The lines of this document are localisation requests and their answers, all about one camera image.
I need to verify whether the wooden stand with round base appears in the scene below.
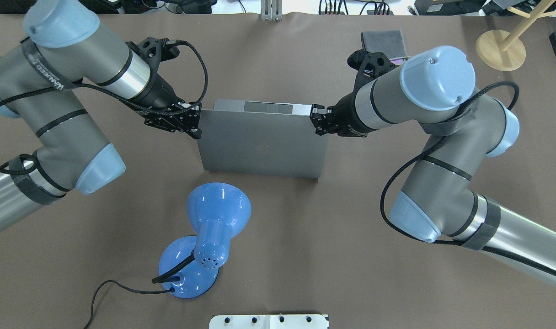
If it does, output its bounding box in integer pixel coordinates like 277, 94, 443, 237
475, 0, 556, 72

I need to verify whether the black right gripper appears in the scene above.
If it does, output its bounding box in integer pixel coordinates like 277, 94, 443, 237
310, 92, 376, 138

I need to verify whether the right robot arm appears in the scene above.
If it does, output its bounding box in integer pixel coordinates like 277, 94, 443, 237
310, 45, 556, 287

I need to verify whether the grey folded cloth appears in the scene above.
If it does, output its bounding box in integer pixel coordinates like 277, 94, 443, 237
360, 29, 410, 65

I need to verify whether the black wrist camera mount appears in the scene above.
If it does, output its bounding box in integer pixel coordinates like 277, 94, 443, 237
347, 49, 397, 92
125, 37, 180, 71

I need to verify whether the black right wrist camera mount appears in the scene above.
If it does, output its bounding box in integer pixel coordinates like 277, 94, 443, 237
347, 49, 397, 92

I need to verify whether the grey laptop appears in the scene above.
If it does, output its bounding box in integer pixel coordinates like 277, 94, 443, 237
197, 99, 328, 179

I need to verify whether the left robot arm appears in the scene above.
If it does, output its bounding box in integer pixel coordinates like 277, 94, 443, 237
0, 0, 202, 232

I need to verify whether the blue desk lamp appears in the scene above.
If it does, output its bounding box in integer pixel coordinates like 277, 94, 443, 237
152, 182, 251, 298

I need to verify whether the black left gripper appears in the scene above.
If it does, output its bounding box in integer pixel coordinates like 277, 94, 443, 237
132, 73, 202, 140

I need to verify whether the aluminium frame post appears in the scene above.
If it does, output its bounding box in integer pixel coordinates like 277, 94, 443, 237
260, 0, 283, 21

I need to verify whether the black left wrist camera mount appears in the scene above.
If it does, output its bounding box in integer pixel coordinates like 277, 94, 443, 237
125, 37, 180, 71

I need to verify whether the black lamp power cable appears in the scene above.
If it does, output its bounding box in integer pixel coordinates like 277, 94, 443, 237
84, 280, 176, 329

